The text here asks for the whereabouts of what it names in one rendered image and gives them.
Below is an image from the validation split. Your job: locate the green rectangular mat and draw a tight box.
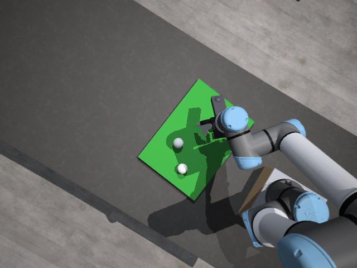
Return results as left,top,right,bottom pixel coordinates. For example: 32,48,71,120
138,79,231,201

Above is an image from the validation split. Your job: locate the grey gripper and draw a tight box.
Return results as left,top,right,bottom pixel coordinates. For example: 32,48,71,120
196,117,225,139

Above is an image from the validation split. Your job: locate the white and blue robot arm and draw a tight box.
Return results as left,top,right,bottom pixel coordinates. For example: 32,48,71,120
211,95,357,268

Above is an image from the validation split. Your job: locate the white ball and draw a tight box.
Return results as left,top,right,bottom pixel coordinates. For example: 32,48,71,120
177,164,187,174
173,138,184,148

